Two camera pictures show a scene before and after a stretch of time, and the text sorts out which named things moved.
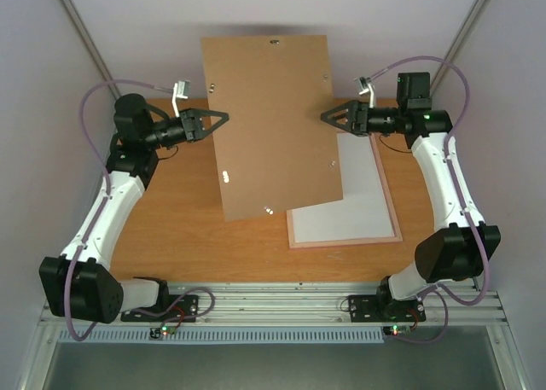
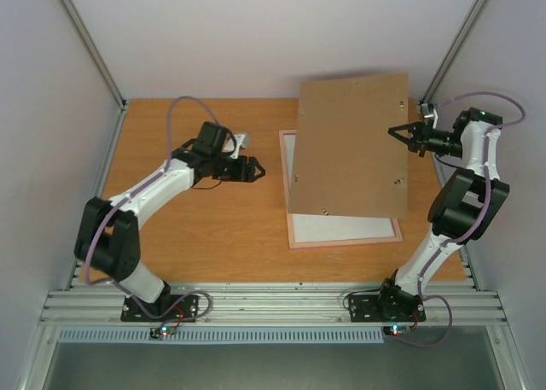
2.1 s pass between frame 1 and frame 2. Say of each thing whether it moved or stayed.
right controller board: stayed
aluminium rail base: stayed
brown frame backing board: moved
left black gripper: moved
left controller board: stayed
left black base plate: stayed
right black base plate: stayed
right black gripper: moved
